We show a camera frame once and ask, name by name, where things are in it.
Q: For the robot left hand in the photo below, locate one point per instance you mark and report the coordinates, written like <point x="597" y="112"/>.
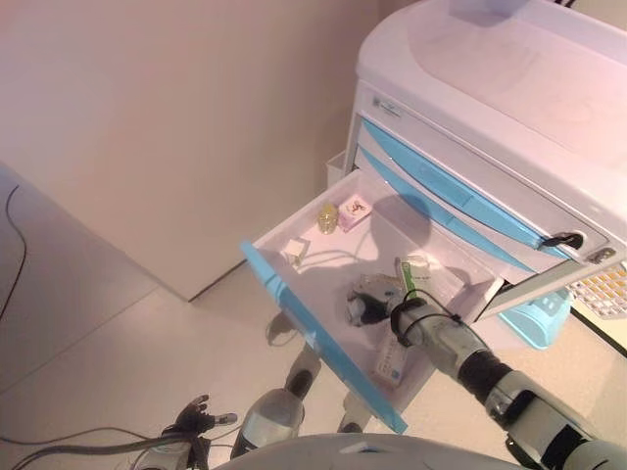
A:
<point x="196" y="418"/>

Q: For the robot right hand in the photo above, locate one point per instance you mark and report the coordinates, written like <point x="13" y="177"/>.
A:
<point x="374" y="311"/>

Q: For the blue front cart drawer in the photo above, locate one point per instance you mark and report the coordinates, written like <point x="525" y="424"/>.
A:
<point x="313" y="338"/>
<point x="485" y="232"/>
<point x="441" y="171"/>

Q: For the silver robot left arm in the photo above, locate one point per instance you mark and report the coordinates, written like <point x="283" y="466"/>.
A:
<point x="166" y="453"/>

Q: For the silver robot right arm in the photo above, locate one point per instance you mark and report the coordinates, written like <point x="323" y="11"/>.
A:
<point x="485" y="372"/>

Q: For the green white medicine box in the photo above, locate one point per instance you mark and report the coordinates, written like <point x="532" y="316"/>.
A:
<point x="414" y="279"/>

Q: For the blue white medicine box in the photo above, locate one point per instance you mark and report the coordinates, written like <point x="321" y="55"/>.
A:
<point x="392" y="362"/>

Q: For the pink white medicine box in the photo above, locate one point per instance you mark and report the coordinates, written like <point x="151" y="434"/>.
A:
<point x="355" y="213"/>

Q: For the small white box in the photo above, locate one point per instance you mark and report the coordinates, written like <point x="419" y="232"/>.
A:
<point x="419" y="259"/>

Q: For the silver robot left leg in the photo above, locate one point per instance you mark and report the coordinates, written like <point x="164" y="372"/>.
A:
<point x="269" y="416"/>

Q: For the silver robot leg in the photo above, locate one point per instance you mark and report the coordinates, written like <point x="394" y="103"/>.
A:
<point x="269" y="416"/>
<point x="355" y="411"/>

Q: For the silver robot right leg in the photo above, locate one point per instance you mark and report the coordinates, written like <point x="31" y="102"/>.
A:
<point x="355" y="411"/>

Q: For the grey robot torso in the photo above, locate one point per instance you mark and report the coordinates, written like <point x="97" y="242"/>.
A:
<point x="367" y="455"/>

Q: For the clear white side bin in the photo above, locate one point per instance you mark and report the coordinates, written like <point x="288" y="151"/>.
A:
<point x="335" y="171"/>

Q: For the blue lidded waste bin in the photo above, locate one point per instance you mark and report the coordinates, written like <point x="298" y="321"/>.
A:
<point x="534" y="320"/>

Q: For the black cart lock key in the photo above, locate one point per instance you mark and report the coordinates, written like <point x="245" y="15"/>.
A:
<point x="561" y="241"/>

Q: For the white mesh side basket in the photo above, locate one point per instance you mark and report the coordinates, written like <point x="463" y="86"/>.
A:
<point x="602" y="294"/>

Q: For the metal cart latch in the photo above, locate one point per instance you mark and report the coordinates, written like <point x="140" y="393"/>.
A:
<point x="602" y="255"/>

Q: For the white medical cart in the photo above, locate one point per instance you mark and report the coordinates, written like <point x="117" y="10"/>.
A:
<point x="490" y="73"/>

